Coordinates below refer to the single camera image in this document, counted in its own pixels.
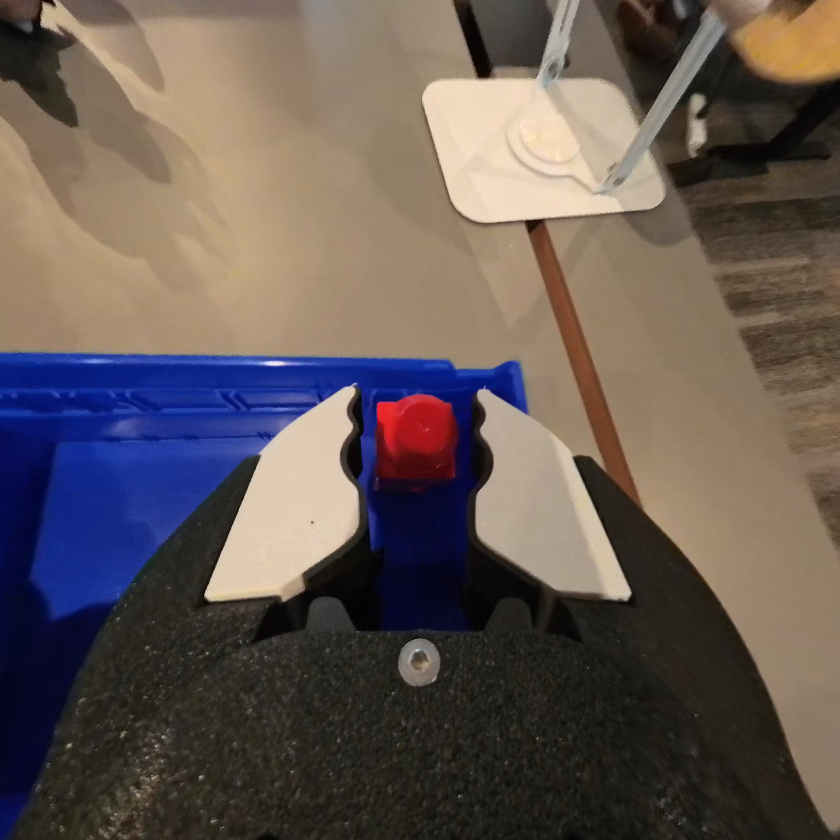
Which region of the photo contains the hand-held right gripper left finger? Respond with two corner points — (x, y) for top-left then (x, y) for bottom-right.
(203, 383), (371, 602)

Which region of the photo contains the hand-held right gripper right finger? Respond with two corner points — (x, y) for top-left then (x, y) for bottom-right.
(467, 390), (634, 603)

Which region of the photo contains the blue plastic bin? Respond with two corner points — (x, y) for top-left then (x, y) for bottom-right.
(0, 352), (526, 840)

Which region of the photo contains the black-legged desk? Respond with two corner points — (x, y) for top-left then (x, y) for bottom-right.
(668, 82), (840, 189)

